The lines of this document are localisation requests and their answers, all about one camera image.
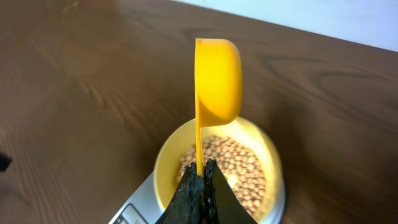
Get pale yellow bowl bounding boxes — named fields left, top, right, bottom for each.
left=154, top=117, right=284, bottom=223

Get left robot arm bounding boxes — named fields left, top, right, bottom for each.
left=0, top=154, right=12, bottom=172

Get soybeans in bowl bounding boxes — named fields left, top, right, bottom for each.
left=177, top=135, right=267, bottom=215

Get white digital kitchen scale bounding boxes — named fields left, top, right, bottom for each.
left=109, top=172, right=285, bottom=224

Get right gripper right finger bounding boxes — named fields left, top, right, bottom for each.
left=203, top=159, right=257, bottom=224

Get yellow measuring scoop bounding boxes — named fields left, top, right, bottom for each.
left=194, top=38, right=243, bottom=177

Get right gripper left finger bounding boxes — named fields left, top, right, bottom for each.
left=156, top=162, right=205, bottom=224

